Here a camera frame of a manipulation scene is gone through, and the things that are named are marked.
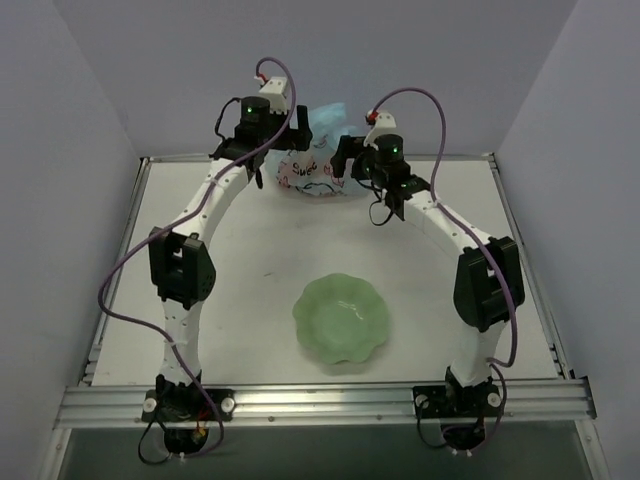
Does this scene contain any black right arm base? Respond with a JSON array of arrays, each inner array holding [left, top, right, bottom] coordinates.
[[412, 365, 508, 457]]

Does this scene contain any green scalloped glass bowl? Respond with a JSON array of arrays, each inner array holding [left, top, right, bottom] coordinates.
[[291, 273, 393, 377]]

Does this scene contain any aluminium table frame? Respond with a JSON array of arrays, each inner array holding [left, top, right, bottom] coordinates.
[[55, 155, 606, 479]]

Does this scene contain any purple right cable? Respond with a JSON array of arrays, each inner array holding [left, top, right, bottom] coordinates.
[[369, 87, 519, 449]]

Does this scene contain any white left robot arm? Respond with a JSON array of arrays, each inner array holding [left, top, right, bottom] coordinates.
[[149, 96, 312, 419]]

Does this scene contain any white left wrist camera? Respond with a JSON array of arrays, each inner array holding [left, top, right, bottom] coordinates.
[[258, 77, 290, 114]]

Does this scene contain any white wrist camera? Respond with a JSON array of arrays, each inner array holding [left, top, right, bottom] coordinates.
[[363, 110, 397, 148], [258, 77, 290, 114]]

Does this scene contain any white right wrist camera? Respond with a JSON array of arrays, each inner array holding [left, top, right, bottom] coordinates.
[[363, 110, 397, 148]]

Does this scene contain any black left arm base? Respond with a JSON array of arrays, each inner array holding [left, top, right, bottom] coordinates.
[[137, 375, 236, 466]]

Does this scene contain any blue printed plastic bag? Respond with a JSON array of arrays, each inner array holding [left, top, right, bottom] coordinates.
[[264, 102, 367, 197]]

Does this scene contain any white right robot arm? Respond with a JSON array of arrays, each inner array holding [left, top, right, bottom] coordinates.
[[331, 134, 525, 413]]

